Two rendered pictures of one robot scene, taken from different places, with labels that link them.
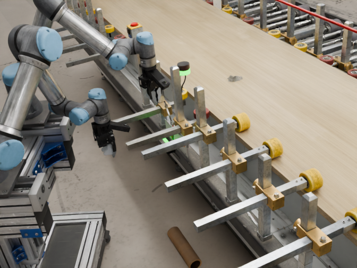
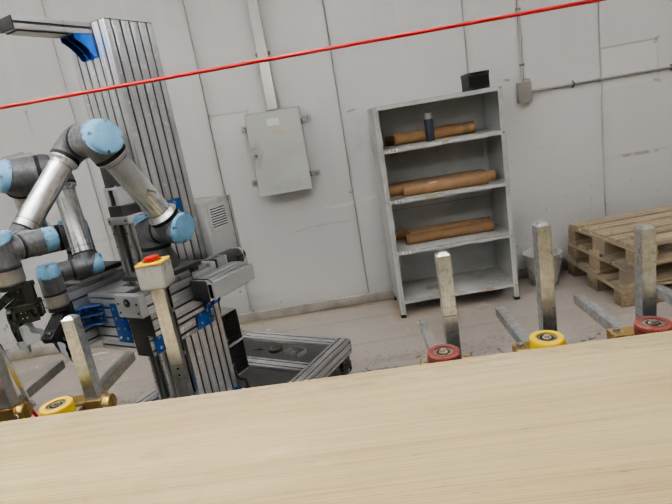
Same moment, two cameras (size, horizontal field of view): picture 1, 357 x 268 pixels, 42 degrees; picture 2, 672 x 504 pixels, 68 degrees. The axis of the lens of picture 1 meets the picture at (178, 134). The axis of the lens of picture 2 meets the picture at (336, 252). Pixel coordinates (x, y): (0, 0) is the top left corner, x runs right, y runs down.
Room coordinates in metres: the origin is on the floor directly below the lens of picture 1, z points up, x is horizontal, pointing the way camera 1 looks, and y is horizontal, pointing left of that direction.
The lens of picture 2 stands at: (3.48, -0.77, 1.48)
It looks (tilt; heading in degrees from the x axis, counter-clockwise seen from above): 14 degrees down; 116
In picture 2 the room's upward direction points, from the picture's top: 10 degrees counter-clockwise
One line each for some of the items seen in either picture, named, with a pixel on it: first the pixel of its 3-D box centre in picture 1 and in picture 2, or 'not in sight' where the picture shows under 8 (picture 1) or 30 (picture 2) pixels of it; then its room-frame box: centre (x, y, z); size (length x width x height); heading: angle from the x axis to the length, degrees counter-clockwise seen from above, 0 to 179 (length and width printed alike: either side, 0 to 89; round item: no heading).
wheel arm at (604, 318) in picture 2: (77, 34); (612, 325); (3.58, 0.71, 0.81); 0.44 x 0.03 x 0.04; 112
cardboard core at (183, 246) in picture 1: (184, 247); not in sight; (1.94, 0.05, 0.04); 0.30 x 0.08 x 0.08; 22
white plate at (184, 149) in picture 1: (175, 137); not in sight; (2.05, 0.02, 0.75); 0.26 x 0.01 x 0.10; 22
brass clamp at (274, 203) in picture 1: (268, 193); not in sight; (1.31, -0.30, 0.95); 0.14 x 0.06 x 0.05; 22
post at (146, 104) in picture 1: (141, 73); (180, 363); (2.50, 0.17, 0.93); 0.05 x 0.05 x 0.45; 22
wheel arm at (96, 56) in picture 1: (95, 57); (434, 353); (3.12, 0.52, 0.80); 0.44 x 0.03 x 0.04; 112
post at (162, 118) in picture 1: (160, 100); (94, 394); (2.26, 0.08, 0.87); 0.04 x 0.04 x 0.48; 22
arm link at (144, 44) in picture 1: (145, 45); (2, 251); (2.02, 0.10, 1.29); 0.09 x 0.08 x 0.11; 81
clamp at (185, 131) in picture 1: (183, 125); (4, 414); (2.01, -0.03, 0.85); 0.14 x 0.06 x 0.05; 22
